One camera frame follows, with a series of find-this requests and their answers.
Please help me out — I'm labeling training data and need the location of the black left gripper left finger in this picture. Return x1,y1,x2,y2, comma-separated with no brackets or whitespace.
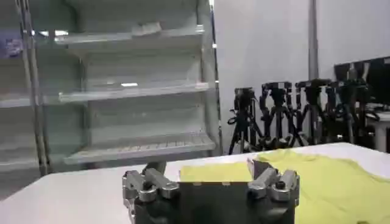
121,161,180,203

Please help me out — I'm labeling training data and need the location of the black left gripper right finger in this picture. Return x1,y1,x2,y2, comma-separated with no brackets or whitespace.
246,158,301,203

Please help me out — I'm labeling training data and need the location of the yellow shirt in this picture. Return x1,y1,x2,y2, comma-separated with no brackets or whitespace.
179,149,390,224

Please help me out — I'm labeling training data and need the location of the white empty shelf rack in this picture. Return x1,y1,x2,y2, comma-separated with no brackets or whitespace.
54,0,224,167

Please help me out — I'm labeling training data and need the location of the black computer monitor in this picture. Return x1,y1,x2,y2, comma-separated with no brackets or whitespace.
333,55,390,107

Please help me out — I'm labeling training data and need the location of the glass door display cabinet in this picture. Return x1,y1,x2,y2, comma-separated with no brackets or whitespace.
0,0,89,185

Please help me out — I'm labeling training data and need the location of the grey wall pillar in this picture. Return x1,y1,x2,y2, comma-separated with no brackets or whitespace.
307,0,320,82

